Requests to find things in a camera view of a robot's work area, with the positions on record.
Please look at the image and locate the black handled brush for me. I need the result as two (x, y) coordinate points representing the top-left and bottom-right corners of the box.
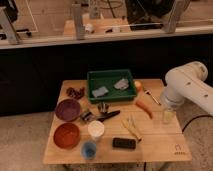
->
(80, 110), (120, 123)

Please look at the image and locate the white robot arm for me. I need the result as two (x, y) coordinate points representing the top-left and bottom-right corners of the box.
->
(160, 61), (213, 124)

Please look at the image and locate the green plastic tray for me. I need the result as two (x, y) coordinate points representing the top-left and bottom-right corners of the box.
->
(87, 69), (137, 104)

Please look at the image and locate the orange carrot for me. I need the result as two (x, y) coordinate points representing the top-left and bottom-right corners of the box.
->
(135, 100), (153, 119)

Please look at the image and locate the wooden table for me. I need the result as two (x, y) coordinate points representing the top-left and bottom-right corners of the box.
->
(43, 79), (192, 164)

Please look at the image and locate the peach fruit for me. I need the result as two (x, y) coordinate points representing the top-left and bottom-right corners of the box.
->
(134, 81), (143, 92)

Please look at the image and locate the black rectangular block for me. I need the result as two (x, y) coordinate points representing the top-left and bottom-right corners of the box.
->
(112, 138), (136, 149)

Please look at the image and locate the small metal clip object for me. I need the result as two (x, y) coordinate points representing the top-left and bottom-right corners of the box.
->
(98, 102), (109, 114)

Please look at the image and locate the grey cloth piece left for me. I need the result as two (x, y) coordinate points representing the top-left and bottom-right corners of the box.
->
(92, 86), (108, 97)

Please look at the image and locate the white cup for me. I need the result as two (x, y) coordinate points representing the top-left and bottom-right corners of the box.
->
(87, 120), (105, 141)

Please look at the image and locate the blue cup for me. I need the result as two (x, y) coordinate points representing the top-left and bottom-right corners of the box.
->
(81, 141), (97, 160)

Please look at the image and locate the dark red grapes bunch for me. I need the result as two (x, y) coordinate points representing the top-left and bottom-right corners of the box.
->
(66, 87), (85, 100)

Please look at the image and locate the purple bowl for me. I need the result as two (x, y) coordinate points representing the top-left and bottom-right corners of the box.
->
(55, 99), (81, 121)

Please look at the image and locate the orange bowl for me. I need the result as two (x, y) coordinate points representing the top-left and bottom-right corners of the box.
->
(53, 123), (80, 149)

